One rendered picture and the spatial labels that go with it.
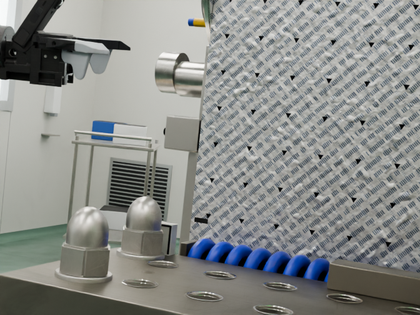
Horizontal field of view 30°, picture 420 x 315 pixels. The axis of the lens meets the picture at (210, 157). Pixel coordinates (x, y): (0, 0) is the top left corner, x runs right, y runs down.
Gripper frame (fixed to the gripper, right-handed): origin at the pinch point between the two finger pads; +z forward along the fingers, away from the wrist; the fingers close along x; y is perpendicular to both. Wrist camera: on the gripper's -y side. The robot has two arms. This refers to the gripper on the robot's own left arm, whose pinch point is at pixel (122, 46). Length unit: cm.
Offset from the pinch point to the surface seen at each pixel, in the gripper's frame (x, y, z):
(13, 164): -461, 127, -181
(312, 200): 65, 7, 30
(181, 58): 49, -2, 17
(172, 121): 52, 3, 17
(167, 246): 67, 11, 19
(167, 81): 51, 0, 16
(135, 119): -556, 96, -104
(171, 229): 67, 10, 19
